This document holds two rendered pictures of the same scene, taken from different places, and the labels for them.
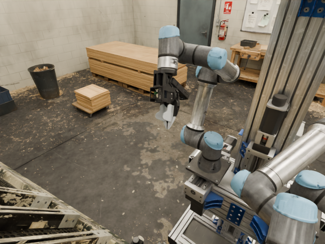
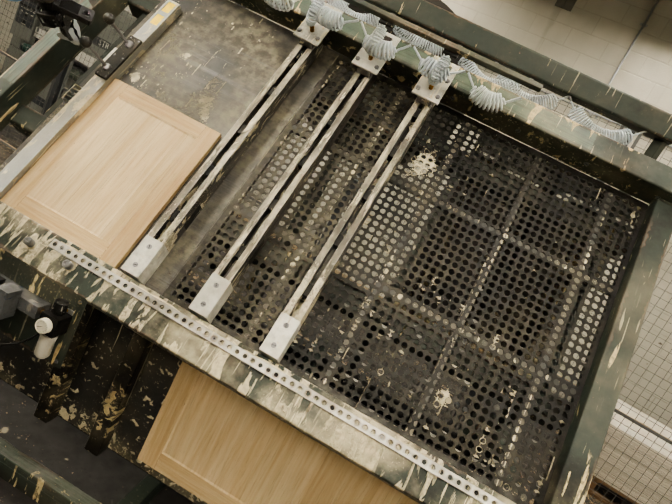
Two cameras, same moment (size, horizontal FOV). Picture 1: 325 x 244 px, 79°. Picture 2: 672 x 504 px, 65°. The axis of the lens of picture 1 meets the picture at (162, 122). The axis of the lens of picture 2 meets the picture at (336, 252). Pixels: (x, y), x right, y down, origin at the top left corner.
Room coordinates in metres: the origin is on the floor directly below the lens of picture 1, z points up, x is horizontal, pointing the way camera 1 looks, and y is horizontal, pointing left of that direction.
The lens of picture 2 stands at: (2.03, 0.25, 1.55)
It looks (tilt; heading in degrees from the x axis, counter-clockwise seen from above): 12 degrees down; 159
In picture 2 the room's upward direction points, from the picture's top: 27 degrees clockwise
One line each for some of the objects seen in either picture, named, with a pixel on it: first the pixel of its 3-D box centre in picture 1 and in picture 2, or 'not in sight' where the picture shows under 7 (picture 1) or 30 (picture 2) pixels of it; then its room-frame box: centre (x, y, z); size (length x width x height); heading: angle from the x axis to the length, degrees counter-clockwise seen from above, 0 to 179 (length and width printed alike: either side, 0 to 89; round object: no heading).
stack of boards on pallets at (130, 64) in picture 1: (135, 66); not in sight; (4.92, 0.69, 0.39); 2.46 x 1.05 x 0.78; 53
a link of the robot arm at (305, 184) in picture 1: (309, 186); not in sight; (0.61, -0.70, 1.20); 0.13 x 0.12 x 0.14; 29
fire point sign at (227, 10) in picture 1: (228, 7); not in sight; (5.66, -1.63, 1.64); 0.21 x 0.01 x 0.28; 53
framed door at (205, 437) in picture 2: not in sight; (283, 462); (0.66, 0.95, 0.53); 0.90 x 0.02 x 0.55; 61
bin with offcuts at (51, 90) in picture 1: (46, 82); not in sight; (4.08, 2.56, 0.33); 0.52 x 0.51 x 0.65; 53
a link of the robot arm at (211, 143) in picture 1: (211, 144); not in sight; (0.92, -0.30, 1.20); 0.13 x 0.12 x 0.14; 54
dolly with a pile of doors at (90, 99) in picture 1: (90, 99); not in sight; (3.45, 1.41, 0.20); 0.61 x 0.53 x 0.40; 53
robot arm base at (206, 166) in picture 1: (210, 159); not in sight; (0.91, -0.30, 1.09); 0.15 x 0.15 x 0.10
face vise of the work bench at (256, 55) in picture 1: (248, 59); not in sight; (4.42, -1.93, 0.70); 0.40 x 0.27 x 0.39; 53
